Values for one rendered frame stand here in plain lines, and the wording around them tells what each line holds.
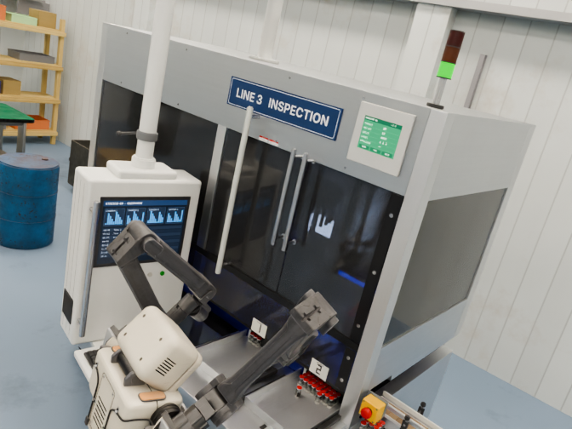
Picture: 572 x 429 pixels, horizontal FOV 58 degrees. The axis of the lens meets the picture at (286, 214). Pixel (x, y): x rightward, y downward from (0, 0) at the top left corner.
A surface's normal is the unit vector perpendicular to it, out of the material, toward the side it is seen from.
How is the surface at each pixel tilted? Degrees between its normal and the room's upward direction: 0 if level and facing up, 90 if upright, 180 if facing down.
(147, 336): 48
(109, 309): 90
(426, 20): 90
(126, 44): 90
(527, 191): 90
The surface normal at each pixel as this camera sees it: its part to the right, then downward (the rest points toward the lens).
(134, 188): 0.61, 0.36
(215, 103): -0.65, 0.09
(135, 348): -0.44, -0.62
